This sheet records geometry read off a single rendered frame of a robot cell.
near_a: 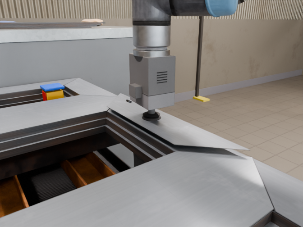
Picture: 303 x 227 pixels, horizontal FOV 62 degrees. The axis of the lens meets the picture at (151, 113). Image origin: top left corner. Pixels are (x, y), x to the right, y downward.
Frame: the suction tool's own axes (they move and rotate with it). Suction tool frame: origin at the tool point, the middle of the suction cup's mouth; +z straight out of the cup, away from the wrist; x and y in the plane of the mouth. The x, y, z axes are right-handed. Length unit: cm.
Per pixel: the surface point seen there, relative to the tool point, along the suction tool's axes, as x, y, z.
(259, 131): 190, -105, 87
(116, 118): -5.3, -7.6, 0.4
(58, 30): -6, -58, -18
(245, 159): 5.4, 21.7, 0.0
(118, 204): -17.1, 21.3, 0.0
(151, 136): -3.5, 5.9, 0.1
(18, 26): -19, -68, -20
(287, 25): 430, -250, -12
